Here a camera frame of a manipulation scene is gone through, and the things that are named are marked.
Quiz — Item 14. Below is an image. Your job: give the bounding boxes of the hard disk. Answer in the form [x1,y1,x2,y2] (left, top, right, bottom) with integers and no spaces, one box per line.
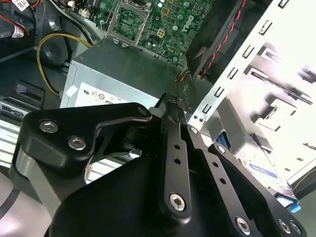
[216,132,301,213]

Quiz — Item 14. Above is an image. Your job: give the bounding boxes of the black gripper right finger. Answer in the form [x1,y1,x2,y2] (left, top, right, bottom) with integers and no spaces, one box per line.
[172,98,307,237]

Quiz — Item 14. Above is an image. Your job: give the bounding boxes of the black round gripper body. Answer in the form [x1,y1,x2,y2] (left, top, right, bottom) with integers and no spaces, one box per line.
[49,122,236,237]

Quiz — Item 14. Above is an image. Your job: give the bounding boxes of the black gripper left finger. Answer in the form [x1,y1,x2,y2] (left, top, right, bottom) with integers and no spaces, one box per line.
[14,95,193,224]

